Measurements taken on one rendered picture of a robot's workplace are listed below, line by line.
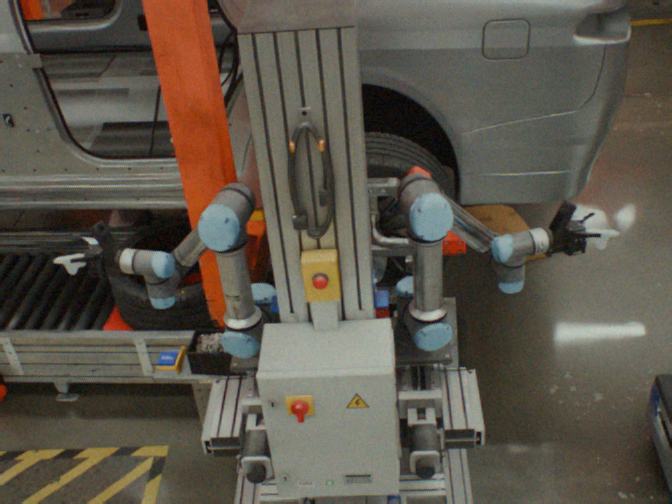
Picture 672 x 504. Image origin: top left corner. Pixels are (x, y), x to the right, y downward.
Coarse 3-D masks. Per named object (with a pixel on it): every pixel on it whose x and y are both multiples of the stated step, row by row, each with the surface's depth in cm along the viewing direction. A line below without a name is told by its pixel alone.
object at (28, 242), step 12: (0, 228) 427; (12, 228) 426; (24, 228) 425; (36, 228) 424; (48, 228) 423; (60, 228) 422; (72, 228) 422; (84, 228) 421; (108, 228) 419; (120, 228) 418; (132, 228) 417; (0, 240) 428; (12, 240) 427; (24, 240) 426; (36, 240) 425; (48, 240) 425; (60, 240) 424; (72, 240) 423; (120, 240) 420
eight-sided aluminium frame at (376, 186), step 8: (368, 184) 294; (376, 184) 293; (384, 184) 293; (392, 184) 292; (368, 192) 294; (376, 192) 293; (384, 192) 293; (392, 192) 292; (376, 288) 325; (384, 288) 325; (392, 288) 324; (392, 296) 321
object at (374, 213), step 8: (376, 200) 295; (376, 208) 297; (376, 216) 296; (376, 224) 292; (376, 232) 288; (376, 240) 286; (384, 240) 284; (392, 240) 283; (400, 240) 283; (408, 240) 282; (408, 248) 283
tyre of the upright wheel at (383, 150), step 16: (368, 144) 305; (384, 144) 306; (400, 144) 308; (416, 144) 314; (368, 160) 297; (384, 160) 297; (400, 160) 299; (416, 160) 305; (432, 160) 314; (368, 176) 299; (384, 176) 299; (400, 176) 298; (432, 176) 304; (448, 176) 321; (448, 192) 310; (448, 256) 317
